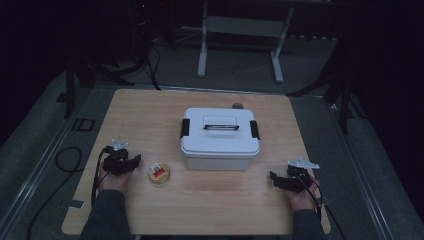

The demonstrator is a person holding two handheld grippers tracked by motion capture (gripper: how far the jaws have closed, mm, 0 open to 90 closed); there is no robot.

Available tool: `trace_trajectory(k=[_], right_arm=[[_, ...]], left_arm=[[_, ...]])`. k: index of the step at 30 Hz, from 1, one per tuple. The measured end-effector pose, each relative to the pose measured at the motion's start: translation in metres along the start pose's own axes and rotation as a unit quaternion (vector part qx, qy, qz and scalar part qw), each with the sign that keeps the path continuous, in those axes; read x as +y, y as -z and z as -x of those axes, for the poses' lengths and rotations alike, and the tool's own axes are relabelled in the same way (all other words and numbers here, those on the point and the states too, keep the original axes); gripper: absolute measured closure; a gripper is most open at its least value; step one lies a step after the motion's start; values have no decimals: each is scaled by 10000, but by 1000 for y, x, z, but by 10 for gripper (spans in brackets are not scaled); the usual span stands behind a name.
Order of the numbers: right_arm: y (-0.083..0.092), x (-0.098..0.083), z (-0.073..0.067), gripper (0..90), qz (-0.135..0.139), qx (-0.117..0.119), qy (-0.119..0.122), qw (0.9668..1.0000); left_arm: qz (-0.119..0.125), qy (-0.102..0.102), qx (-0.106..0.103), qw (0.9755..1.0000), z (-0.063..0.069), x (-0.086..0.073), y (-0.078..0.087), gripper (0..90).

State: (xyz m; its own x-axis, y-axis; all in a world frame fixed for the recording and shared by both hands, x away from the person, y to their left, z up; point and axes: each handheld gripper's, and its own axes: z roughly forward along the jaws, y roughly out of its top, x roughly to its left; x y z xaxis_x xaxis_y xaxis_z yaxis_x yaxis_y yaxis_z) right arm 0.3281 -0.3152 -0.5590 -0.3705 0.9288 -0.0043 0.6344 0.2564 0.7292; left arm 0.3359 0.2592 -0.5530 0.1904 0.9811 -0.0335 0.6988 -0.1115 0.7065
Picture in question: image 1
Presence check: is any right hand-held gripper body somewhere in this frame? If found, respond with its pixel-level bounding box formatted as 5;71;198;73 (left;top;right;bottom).
285;158;320;194

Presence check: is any person's right hand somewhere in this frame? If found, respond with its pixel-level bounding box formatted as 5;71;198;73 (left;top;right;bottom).
286;175;322;212

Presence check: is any person's left hand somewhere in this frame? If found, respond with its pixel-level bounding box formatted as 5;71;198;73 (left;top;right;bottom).
96;165;135;195

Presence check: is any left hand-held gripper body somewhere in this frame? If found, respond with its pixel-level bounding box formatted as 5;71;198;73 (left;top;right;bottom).
101;138;134;177

